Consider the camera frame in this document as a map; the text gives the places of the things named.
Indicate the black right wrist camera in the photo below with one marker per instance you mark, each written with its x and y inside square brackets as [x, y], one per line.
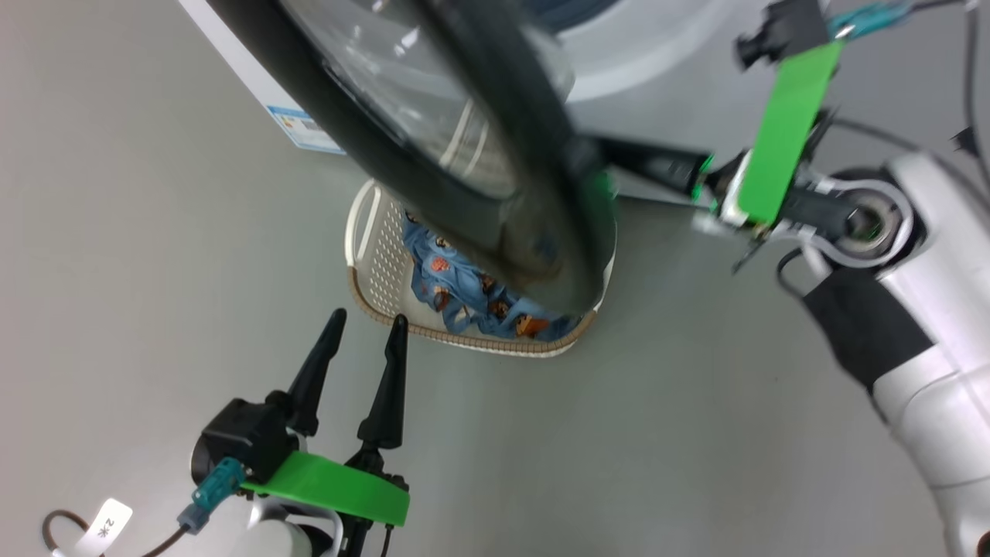
[777, 35]

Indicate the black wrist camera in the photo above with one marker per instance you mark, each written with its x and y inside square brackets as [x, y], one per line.
[777, 35]
[240, 441]

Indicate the blue energy label sticker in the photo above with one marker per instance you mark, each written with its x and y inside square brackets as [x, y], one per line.
[305, 128]

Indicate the cream perforated laundry basket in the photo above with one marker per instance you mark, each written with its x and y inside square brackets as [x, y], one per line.
[383, 271]

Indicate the black round glass washer door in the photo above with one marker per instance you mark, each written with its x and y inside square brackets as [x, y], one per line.
[433, 155]

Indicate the white front-load washing machine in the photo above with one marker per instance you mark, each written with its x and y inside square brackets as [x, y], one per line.
[665, 46]

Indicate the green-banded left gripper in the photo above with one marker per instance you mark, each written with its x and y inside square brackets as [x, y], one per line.
[332, 487]

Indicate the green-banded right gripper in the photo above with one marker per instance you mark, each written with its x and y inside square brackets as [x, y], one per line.
[781, 139]

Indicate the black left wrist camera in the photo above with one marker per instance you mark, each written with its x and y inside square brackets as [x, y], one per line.
[240, 441]

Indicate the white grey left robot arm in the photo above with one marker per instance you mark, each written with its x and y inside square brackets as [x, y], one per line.
[274, 540]

